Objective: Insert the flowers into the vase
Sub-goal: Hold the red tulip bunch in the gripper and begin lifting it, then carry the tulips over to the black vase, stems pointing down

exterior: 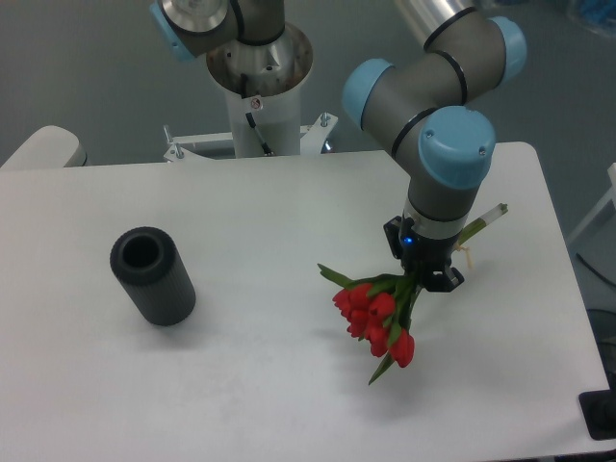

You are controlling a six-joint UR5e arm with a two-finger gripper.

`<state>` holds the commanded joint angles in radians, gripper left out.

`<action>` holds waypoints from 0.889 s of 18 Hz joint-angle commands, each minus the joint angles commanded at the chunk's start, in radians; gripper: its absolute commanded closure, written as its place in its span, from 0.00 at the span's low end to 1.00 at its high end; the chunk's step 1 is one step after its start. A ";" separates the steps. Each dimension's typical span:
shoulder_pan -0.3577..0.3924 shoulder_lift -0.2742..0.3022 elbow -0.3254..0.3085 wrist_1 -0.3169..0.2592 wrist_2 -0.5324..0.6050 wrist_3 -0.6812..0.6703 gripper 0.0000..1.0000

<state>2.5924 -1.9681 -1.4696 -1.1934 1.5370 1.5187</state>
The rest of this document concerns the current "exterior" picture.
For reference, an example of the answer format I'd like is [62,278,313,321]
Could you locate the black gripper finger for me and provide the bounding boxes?
[383,216,403,258]
[422,264,464,293]

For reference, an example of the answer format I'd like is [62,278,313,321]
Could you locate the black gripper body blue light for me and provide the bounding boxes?
[399,217,463,278]

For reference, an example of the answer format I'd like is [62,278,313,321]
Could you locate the red tulip bouquet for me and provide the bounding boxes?
[318,203,508,382]

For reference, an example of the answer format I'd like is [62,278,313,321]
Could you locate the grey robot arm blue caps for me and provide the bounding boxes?
[150,1,526,292]

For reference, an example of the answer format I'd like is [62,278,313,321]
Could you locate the black ribbed cylindrical vase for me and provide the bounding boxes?
[110,226,196,326]

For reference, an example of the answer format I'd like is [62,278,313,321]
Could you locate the black device bottom right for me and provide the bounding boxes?
[578,390,615,441]

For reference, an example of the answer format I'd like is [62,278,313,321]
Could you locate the white chair left edge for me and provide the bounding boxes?
[1,125,88,171]

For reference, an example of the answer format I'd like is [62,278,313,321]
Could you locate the white metal base frame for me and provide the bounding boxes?
[163,112,339,163]

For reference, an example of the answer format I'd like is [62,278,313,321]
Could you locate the black cable on pedestal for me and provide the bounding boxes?
[240,71,275,158]

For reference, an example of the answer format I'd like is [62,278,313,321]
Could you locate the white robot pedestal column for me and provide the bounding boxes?
[205,23,315,158]

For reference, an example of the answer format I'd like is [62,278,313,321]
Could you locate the white frame right edge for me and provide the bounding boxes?
[565,164,615,247]

